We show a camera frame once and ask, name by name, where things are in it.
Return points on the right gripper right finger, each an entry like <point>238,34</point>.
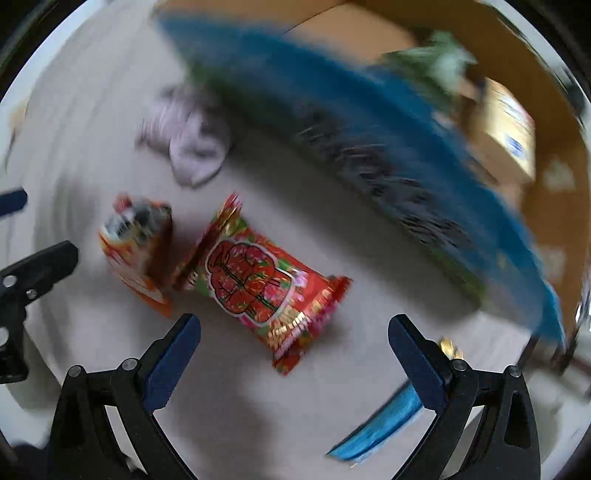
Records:
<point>505,445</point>

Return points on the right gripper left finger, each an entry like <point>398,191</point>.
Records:
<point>82,444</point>

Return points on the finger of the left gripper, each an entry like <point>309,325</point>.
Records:
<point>12,201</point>
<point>34,276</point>

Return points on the blue snack bar packet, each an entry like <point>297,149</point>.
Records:
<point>400,409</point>

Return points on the orange mushroom snack bag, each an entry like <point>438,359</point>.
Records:
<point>136,240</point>

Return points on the lilac fluffy towel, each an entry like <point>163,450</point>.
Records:
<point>187,125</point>

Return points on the red floral snack bag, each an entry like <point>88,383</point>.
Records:
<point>283,302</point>

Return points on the yellow tissue pack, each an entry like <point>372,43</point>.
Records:
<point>502,134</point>

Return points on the green snack bag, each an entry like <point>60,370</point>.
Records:
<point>436,69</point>

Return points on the white tablecloth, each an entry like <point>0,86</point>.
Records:
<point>232,416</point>

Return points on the milk carton cardboard box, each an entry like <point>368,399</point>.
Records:
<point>306,71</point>

